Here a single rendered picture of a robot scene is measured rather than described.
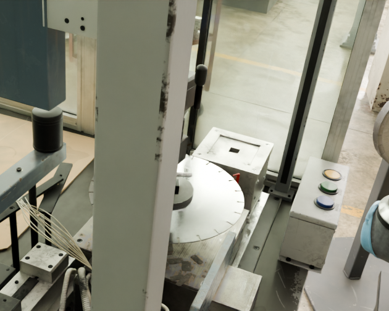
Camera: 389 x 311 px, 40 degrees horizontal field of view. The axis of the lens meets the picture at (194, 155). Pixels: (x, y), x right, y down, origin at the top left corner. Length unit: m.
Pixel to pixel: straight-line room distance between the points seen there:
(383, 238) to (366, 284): 1.32
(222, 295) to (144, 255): 0.79
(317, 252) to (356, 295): 1.15
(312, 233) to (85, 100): 0.82
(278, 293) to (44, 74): 0.72
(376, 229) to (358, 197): 1.89
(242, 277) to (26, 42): 0.65
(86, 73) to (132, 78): 1.39
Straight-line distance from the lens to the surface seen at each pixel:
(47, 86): 0.83
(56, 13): 0.78
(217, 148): 1.42
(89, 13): 0.75
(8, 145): 1.67
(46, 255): 1.07
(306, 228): 1.26
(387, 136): 2.00
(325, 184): 1.35
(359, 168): 3.38
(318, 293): 2.37
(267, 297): 1.23
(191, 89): 0.92
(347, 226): 2.83
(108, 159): 0.29
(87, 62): 1.64
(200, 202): 1.12
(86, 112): 1.71
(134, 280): 0.34
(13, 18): 0.83
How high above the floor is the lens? 1.60
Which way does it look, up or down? 31 degrees down
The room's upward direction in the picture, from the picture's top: 8 degrees clockwise
